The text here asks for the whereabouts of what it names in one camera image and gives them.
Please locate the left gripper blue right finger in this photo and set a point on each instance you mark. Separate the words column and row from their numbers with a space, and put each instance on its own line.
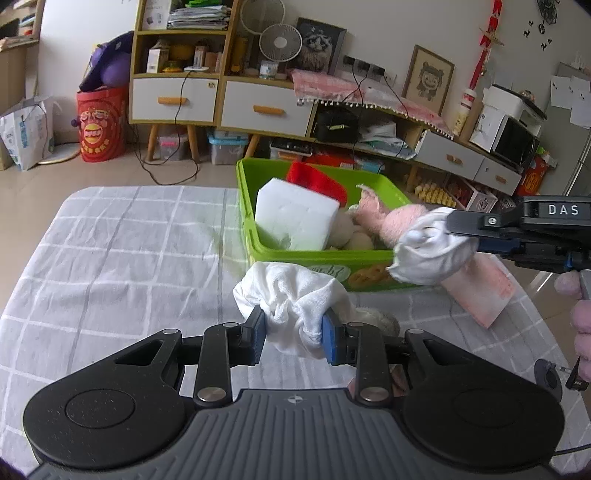
column 335, row 340

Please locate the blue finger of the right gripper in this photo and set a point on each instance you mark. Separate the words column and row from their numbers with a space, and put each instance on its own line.
column 501, row 247
column 504, row 225

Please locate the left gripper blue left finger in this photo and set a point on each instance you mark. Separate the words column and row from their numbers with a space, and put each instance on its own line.
column 253, row 337

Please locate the white cloth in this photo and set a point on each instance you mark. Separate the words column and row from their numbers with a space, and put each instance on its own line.
column 294, row 299

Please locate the white sock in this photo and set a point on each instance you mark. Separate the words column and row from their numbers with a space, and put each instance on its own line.
column 429, row 253

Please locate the pink plush rabbit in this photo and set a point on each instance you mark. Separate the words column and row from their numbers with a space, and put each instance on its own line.
column 389, row 225

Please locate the red santa plush toy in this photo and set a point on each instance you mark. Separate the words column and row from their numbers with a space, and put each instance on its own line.
column 309, row 177

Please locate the person's right hand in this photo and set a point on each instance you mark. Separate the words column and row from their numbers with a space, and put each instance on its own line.
column 569, row 284

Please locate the grey green small cloth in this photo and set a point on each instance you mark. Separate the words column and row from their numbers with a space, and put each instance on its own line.
column 384, row 321

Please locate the green plastic storage bin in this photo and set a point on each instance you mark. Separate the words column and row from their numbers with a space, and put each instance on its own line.
column 358, row 271

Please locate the yellow egg tray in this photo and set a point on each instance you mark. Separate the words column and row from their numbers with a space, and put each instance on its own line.
column 431, row 193

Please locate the white microwave oven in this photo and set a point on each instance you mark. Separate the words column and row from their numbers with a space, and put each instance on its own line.
column 512, row 141

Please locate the white printer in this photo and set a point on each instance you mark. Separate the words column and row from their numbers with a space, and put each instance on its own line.
column 517, row 106

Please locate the white foam block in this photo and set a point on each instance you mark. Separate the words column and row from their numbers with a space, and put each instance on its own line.
column 290, row 217

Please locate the low wooden tv bench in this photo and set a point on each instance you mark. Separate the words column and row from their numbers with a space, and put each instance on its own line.
column 434, row 147

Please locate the grey checked tablecloth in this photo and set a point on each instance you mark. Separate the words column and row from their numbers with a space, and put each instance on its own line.
column 118, row 264

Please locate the framed cartoon picture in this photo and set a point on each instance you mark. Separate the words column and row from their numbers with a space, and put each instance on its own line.
column 429, row 79

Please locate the red cardboard box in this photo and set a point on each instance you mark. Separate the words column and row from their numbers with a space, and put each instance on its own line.
column 331, row 159

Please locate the clear storage box blue lid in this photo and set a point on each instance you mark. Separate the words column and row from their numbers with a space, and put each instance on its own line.
column 227, row 147

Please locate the black box under bench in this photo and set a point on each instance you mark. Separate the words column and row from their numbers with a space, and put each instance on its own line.
column 336, row 124

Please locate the pink table runner cloth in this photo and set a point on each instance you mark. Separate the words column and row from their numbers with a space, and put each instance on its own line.
column 313, row 87

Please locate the framed cat picture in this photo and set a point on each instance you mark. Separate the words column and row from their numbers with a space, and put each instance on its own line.
column 322, row 46

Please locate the red printed bag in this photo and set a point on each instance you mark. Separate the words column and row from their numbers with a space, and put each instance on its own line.
column 100, row 121

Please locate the small white desk fan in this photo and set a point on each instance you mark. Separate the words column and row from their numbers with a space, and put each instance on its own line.
column 279, row 43

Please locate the wooden shelf cabinet with drawers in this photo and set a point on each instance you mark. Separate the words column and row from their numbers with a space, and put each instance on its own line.
column 182, row 77

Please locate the purple plush toy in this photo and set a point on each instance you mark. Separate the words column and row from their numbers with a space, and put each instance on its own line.
column 109, row 64

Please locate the white paper shopping bag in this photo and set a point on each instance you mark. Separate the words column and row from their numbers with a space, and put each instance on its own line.
column 27, row 131

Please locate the stack of papers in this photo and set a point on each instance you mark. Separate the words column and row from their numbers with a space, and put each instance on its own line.
column 212, row 17

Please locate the large white fan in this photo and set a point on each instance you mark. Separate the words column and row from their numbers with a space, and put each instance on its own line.
column 257, row 15

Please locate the wooden desk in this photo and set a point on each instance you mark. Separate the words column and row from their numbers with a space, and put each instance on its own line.
column 20, row 30

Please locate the red hanging wall ornament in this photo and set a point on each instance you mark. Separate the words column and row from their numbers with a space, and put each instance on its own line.
column 488, row 40

